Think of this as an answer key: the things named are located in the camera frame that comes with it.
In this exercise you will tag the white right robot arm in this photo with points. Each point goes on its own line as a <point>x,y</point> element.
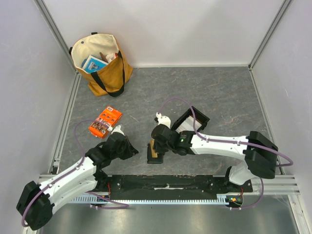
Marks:
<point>258,155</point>

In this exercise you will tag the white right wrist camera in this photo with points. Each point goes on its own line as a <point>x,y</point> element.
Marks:
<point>162,119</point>

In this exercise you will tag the tan credit card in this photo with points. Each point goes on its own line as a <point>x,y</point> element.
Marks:
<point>153,152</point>

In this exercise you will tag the grey slotted cable duct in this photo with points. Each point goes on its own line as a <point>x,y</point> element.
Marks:
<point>91,199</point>

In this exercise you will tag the blue book in bag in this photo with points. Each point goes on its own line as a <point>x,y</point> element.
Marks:
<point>93,64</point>

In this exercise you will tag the black plastic card tray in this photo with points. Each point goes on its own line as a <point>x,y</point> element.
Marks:
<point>202,118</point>

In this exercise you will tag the mustard tote bag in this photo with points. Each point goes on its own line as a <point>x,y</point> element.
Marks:
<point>111,79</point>

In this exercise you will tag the orange printed box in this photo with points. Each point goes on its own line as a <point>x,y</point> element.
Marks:
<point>105,122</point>

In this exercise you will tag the black leather card holder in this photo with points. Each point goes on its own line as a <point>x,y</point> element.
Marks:
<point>151,160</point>

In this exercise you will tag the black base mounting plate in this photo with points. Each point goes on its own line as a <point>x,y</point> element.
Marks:
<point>215,184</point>

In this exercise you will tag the white credit card stack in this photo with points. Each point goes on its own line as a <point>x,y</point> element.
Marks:
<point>187,125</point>

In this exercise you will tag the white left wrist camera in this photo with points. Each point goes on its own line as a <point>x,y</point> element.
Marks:
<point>116,129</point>

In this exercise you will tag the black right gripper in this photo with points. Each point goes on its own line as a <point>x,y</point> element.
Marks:
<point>157,148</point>

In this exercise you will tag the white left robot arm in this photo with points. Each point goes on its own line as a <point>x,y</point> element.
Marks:
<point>39,201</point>

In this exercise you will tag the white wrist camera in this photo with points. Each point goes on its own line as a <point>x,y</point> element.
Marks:
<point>162,119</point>
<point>116,129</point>

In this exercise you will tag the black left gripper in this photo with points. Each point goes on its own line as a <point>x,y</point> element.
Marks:
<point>130,150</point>

